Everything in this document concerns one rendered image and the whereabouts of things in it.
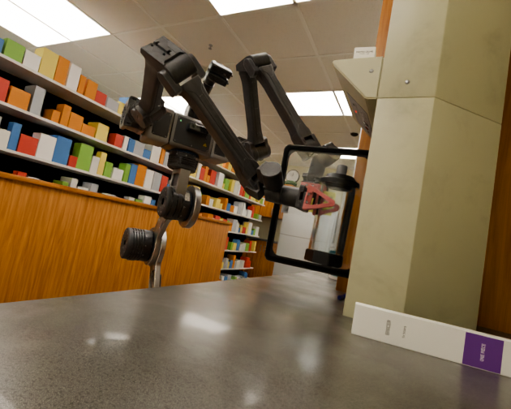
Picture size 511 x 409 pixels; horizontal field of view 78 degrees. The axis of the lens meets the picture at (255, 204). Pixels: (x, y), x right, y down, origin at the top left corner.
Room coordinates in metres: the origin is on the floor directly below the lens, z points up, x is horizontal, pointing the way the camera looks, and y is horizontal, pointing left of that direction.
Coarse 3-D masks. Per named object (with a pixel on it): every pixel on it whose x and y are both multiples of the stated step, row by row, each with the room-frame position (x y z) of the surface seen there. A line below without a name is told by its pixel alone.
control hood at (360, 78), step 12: (336, 60) 0.71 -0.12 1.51; (348, 60) 0.70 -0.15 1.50; (360, 60) 0.68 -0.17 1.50; (372, 60) 0.67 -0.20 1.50; (336, 72) 0.74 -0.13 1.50; (348, 72) 0.69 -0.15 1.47; (360, 72) 0.68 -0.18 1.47; (372, 72) 0.67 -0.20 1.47; (348, 84) 0.72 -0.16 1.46; (360, 84) 0.68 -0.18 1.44; (372, 84) 0.67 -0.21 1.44; (360, 96) 0.70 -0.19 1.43; (372, 96) 0.66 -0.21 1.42; (372, 108) 0.71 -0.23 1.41; (372, 120) 0.78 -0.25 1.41
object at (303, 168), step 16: (304, 160) 1.02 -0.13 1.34; (320, 160) 1.01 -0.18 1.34; (336, 160) 0.99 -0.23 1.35; (352, 160) 0.97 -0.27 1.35; (288, 176) 1.04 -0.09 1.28; (304, 176) 1.02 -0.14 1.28; (320, 176) 1.00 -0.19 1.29; (352, 176) 0.97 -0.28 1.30; (352, 208) 0.96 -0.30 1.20; (288, 224) 1.03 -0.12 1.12; (304, 224) 1.01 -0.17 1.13; (352, 224) 0.96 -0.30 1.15; (288, 240) 1.03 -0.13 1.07; (304, 240) 1.01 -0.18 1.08; (352, 240) 0.95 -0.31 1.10; (288, 256) 1.02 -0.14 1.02
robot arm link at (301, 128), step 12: (252, 72) 1.11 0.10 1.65; (264, 72) 1.11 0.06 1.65; (264, 84) 1.13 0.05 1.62; (276, 84) 1.11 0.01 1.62; (276, 96) 1.11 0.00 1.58; (276, 108) 1.14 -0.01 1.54; (288, 108) 1.11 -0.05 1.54; (288, 120) 1.12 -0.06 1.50; (300, 120) 1.12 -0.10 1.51; (300, 132) 1.10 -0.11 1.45; (300, 144) 1.11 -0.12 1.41; (312, 144) 1.11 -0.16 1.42
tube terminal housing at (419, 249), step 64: (448, 0) 0.61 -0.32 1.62; (384, 64) 0.66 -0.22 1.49; (448, 64) 0.62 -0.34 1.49; (384, 128) 0.65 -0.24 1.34; (448, 128) 0.62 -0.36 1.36; (384, 192) 0.64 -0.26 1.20; (448, 192) 0.63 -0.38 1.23; (384, 256) 0.63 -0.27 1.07; (448, 256) 0.64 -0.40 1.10; (448, 320) 0.65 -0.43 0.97
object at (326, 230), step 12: (324, 180) 0.81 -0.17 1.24; (324, 192) 0.82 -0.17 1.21; (336, 192) 0.80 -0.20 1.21; (348, 192) 0.80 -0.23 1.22; (336, 204) 0.80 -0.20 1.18; (348, 204) 0.80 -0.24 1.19; (324, 216) 0.81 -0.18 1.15; (336, 216) 0.80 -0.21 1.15; (348, 216) 0.81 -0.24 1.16; (312, 228) 0.84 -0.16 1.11; (324, 228) 0.80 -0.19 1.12; (336, 228) 0.80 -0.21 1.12; (312, 240) 0.83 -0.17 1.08; (324, 240) 0.80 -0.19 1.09; (336, 240) 0.80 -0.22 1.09; (324, 252) 0.80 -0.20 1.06; (336, 252) 0.80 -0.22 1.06
